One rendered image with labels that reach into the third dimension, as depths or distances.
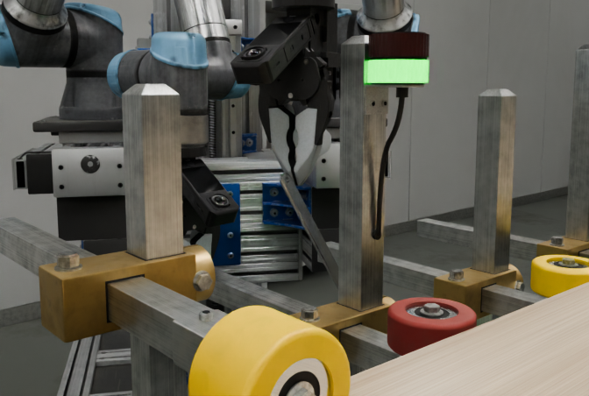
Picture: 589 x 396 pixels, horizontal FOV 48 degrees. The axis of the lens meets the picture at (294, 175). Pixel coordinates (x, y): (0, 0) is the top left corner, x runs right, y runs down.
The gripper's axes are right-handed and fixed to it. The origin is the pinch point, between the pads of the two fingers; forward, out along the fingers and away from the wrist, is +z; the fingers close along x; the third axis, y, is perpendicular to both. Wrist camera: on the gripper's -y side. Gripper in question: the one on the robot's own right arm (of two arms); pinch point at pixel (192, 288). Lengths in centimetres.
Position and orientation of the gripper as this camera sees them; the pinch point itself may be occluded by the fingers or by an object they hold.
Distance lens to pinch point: 96.0
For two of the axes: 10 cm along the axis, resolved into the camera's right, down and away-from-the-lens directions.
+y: -6.5, -1.1, 7.6
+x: -7.6, 0.9, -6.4
